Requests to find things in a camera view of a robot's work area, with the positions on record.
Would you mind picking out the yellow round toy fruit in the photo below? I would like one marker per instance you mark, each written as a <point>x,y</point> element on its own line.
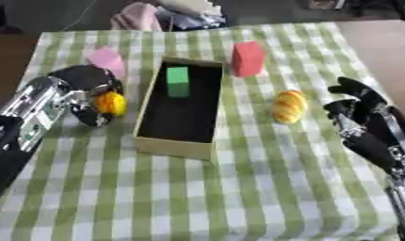
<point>112,103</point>

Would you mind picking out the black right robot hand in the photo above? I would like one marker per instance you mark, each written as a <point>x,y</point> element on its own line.
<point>365,125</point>

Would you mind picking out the pile of cloth bags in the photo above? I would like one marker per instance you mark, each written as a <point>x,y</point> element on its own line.
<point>167,15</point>

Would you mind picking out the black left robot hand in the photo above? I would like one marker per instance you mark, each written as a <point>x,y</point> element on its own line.
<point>85,78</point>

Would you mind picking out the red block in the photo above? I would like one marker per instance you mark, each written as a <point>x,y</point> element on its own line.
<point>247,58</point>

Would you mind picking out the green block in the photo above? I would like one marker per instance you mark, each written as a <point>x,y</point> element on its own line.
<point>178,81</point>

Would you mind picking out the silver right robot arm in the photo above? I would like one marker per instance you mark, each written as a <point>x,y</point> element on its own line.
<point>402,200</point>

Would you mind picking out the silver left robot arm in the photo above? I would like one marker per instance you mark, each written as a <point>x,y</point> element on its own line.
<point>30,116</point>

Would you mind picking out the pink block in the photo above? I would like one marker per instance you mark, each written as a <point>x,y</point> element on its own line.
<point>108,61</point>

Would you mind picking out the yellow toy bread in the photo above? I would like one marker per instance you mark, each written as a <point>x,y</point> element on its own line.
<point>290,106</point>

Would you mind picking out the tan cardboard box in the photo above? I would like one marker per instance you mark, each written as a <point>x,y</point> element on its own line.
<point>178,109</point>

